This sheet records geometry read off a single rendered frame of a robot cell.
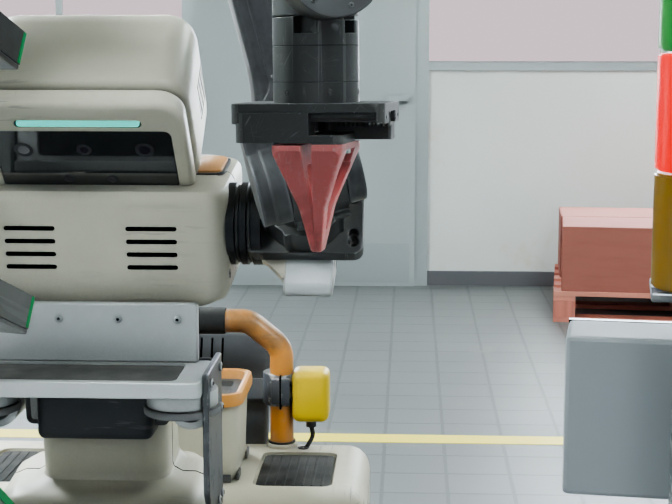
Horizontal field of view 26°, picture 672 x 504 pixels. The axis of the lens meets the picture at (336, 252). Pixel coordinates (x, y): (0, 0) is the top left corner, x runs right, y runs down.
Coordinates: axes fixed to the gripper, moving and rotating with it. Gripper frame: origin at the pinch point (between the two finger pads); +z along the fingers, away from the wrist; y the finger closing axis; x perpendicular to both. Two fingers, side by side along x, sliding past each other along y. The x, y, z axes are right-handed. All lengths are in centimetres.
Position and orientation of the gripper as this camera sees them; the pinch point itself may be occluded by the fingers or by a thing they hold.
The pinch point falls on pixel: (318, 238)
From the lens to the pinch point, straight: 97.8
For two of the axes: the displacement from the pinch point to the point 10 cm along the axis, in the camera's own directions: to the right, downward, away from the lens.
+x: 2.0, -1.3, 9.7
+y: 9.8, 0.2, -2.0
